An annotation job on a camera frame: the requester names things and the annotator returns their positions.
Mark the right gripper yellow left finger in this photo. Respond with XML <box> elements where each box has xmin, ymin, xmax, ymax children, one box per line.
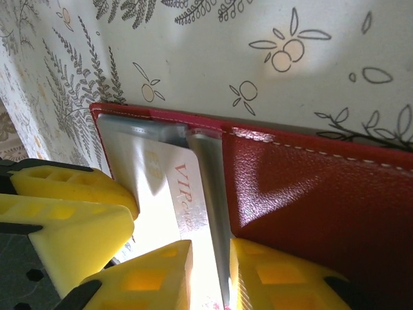
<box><xmin>64</xmin><ymin>240</ymin><xmax>194</xmax><ymax>310</ymax></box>

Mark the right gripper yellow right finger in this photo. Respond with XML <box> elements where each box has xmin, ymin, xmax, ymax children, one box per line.
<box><xmin>229</xmin><ymin>238</ymin><xmax>352</xmax><ymax>310</ymax></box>

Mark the red leather card holder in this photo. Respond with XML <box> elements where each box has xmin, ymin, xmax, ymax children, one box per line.
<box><xmin>88</xmin><ymin>102</ymin><xmax>413</xmax><ymax>310</ymax></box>

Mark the white VIP card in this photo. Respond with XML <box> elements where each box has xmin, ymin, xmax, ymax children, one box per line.
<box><xmin>124</xmin><ymin>135</ymin><xmax>223</xmax><ymax>307</ymax></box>

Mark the floral patterned table mat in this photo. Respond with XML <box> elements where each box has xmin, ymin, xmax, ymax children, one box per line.
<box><xmin>0</xmin><ymin>0</ymin><xmax>413</xmax><ymax>181</ymax></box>

